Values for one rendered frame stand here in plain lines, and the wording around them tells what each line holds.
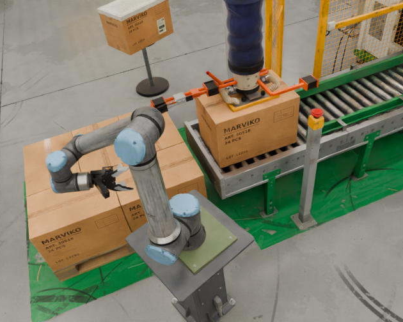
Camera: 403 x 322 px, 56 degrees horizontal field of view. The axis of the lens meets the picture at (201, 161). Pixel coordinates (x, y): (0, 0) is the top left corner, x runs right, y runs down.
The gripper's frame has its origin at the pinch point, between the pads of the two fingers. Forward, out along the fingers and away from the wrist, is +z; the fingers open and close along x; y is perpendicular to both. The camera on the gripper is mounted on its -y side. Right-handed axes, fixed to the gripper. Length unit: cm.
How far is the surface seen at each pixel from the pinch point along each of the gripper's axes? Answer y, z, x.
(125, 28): 231, -6, 25
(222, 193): 39, 54, 61
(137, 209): 40, -4, 70
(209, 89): 70, 49, -2
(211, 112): 67, 50, 14
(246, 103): 67, 73, 9
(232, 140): 57, 63, 31
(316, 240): 18, 122, 101
